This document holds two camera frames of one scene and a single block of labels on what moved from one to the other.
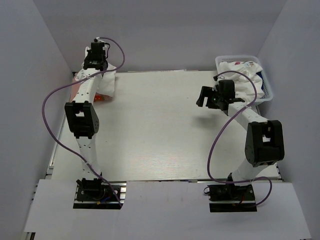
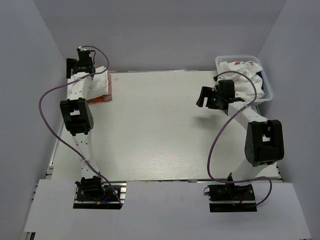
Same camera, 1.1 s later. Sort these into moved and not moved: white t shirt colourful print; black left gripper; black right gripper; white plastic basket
Moved: black left gripper
Not moved: white plastic basket; black right gripper; white t shirt colourful print
